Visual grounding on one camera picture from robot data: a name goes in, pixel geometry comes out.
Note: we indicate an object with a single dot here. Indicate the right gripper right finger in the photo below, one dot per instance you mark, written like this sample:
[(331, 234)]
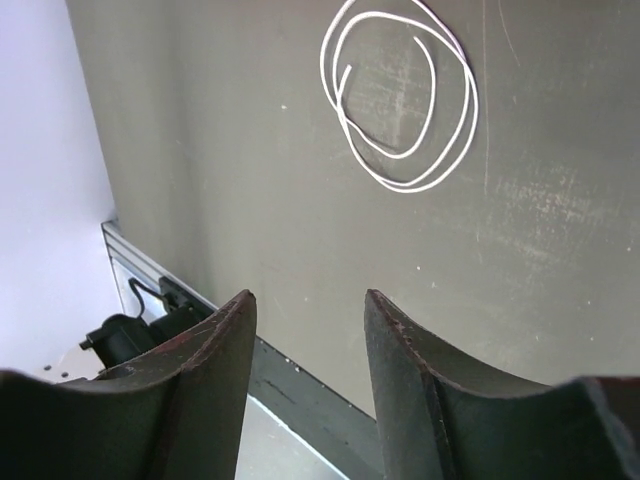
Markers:
[(444, 414)]

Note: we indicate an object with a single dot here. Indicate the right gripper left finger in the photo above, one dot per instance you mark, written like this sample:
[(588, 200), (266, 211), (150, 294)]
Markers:
[(174, 412)]

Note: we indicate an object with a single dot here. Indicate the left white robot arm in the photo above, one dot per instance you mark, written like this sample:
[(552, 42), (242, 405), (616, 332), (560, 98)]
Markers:
[(119, 338)]

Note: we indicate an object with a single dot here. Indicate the aluminium rail left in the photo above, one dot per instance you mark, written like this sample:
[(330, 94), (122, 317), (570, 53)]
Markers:
[(150, 265)]

